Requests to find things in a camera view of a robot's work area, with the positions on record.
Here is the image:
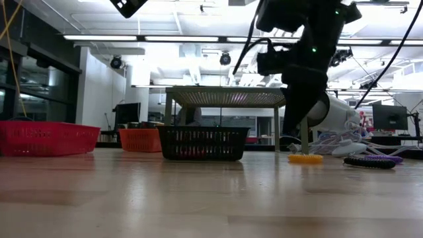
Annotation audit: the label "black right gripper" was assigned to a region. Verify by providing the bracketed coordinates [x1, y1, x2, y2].
[281, 64, 330, 136]

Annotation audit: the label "yellow coil keychain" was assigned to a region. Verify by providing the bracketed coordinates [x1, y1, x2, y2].
[288, 153, 324, 165]

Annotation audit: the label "black coil keychain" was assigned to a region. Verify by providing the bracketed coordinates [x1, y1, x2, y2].
[342, 156, 397, 171]

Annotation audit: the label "purple coil keychain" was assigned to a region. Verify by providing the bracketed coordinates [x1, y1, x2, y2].
[364, 154, 404, 164]

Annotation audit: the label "long linear ceiling light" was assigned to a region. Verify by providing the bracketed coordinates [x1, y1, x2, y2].
[63, 34, 423, 46]

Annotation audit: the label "green perforated metal shelf riser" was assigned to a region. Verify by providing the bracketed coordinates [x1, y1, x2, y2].
[165, 85, 311, 155]

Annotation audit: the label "black computer monitor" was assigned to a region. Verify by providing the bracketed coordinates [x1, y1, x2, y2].
[372, 104, 409, 132]
[113, 102, 142, 126]

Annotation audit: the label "black plastic basket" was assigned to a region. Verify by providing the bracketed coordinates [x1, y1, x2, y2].
[156, 125, 251, 162]

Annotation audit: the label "person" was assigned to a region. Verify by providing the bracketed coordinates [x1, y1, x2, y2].
[176, 106, 204, 128]

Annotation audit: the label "orange plastic basket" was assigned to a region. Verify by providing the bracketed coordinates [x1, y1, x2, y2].
[118, 128, 163, 153]

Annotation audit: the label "red plastic basket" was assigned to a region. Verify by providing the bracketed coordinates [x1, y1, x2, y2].
[0, 120, 101, 157]

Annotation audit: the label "white lamp cable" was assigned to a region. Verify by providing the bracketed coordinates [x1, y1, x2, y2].
[287, 120, 410, 157]

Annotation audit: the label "white round lamp switch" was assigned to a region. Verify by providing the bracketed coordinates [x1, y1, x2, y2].
[331, 141, 367, 157]

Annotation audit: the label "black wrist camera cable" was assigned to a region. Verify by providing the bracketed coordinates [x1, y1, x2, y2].
[233, 0, 272, 75]

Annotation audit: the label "long black cable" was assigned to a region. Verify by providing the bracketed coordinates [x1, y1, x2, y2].
[354, 0, 423, 110]

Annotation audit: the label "yellow extension cable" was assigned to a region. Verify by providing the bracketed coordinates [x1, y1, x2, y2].
[0, 0, 28, 118]

